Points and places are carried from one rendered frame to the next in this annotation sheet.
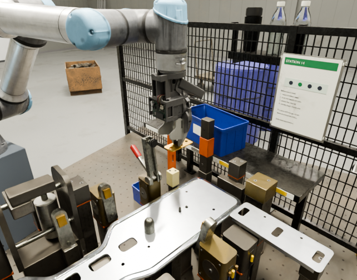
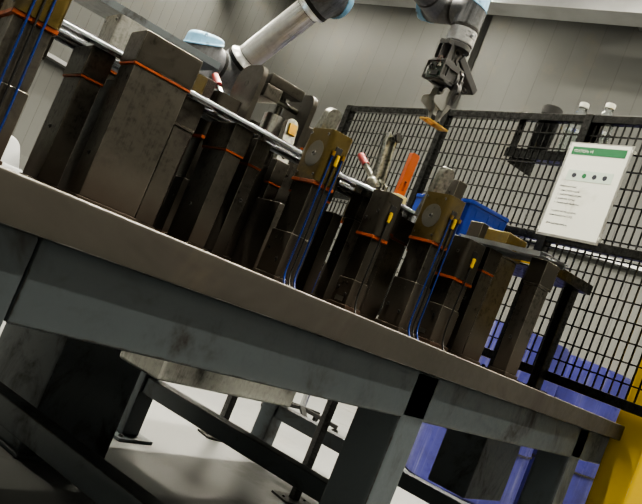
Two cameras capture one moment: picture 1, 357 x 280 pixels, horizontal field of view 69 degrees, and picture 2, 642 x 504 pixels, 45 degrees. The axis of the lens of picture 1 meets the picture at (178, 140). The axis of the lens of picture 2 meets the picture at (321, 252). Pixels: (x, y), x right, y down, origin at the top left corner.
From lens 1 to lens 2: 1.65 m
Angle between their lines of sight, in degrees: 31
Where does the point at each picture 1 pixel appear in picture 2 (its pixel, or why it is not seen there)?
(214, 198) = not seen: hidden behind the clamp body
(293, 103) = (572, 199)
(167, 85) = (451, 50)
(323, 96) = (606, 188)
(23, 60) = (293, 25)
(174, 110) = (448, 73)
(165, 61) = (458, 30)
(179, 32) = (478, 13)
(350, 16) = not seen: outside the picture
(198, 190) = not seen: hidden behind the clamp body
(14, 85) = (260, 49)
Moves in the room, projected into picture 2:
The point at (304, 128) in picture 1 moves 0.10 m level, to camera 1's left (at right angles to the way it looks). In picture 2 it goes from (578, 229) to (546, 216)
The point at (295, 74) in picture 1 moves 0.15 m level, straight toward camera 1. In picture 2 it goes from (581, 165) to (572, 147)
